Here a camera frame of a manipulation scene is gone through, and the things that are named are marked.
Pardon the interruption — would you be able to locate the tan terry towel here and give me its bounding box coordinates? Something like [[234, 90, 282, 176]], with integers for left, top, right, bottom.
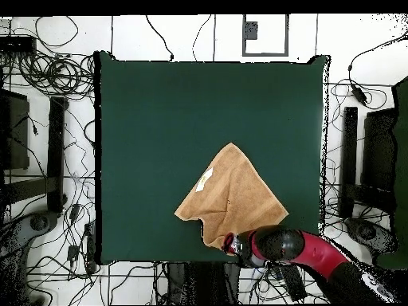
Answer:
[[174, 142, 290, 249]]

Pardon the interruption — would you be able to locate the flat black device box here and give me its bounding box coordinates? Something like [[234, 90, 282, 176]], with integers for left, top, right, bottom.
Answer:
[[0, 35, 37, 53]]

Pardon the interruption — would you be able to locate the black power strip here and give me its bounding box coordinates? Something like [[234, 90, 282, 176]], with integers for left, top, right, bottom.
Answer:
[[275, 265, 308, 302]]

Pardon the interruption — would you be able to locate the dark stand base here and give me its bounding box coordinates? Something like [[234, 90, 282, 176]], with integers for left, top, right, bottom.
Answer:
[[345, 218, 398, 256], [0, 210, 59, 256]]

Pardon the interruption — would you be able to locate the long black bar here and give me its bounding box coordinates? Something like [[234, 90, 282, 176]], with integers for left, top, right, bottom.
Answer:
[[46, 96, 69, 214], [342, 106, 359, 192]]

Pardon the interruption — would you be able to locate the dark green table cloth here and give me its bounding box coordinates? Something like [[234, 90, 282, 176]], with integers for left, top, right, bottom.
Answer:
[[93, 50, 331, 265]]

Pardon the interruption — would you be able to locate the large black box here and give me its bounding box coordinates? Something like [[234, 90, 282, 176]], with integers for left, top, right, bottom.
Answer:
[[363, 108, 398, 192], [0, 90, 30, 171]]

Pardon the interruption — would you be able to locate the black power adapter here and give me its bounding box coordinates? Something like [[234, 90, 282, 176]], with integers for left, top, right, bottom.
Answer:
[[350, 83, 368, 105]]

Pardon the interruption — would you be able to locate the dark green draped cloth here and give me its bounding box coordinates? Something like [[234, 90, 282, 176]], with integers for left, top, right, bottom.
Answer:
[[375, 76, 408, 270]]

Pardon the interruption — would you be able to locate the dark grey square plate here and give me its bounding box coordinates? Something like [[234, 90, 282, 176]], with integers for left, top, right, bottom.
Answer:
[[245, 21, 258, 41]]

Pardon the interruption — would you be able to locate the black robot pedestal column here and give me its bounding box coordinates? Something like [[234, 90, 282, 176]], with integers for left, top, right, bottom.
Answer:
[[167, 262, 241, 305]]

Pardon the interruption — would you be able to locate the thin black cable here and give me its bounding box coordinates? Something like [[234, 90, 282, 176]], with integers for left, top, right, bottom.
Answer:
[[191, 14, 212, 62]]

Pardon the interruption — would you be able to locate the thick black cable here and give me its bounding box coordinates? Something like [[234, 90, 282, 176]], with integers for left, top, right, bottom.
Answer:
[[145, 14, 175, 61]]

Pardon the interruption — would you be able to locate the black cable coil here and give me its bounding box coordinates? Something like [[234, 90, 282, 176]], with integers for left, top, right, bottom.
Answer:
[[18, 52, 96, 96]]

